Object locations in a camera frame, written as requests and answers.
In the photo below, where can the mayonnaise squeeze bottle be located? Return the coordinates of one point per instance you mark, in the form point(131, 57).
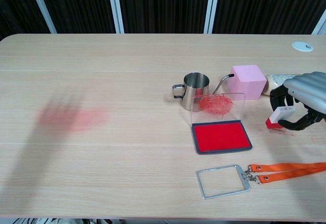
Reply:
point(273, 80)

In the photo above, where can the small red white stamp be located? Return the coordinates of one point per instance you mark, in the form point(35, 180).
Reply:
point(276, 117)

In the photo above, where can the white partition post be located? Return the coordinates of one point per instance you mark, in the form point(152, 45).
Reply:
point(321, 28)
point(40, 5)
point(115, 10)
point(211, 7)

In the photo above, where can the pink foam cube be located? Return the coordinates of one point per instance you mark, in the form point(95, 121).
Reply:
point(248, 81)

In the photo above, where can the metal frame badge holder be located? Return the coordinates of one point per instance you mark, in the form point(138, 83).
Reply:
point(244, 180)

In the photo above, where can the red ink pad case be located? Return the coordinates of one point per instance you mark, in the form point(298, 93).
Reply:
point(220, 137)

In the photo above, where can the small steel measuring cup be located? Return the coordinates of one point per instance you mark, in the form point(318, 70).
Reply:
point(193, 94)

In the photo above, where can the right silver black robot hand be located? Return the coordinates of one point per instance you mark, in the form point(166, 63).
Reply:
point(310, 89)

